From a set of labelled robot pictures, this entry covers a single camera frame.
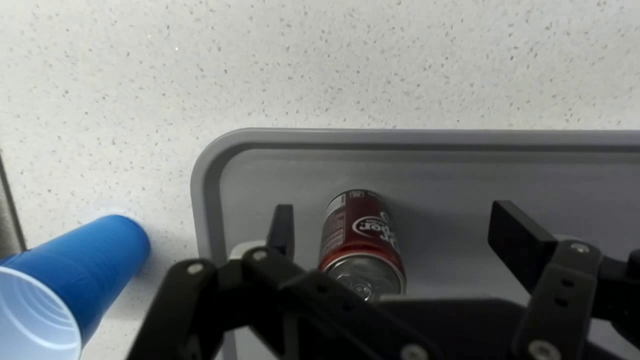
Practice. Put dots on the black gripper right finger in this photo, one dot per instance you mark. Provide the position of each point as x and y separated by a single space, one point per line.
561 280

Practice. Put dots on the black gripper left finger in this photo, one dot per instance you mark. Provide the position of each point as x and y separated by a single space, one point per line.
267 286

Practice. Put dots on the red Dr Pepper can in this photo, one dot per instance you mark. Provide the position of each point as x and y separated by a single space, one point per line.
360 232

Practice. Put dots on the grey plastic tray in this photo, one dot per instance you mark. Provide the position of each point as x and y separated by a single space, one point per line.
453 172

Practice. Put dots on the blue plastic cup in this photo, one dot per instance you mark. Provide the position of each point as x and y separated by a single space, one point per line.
72 272

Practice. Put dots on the stainless steel sink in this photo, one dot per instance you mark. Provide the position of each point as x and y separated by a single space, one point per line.
6 221

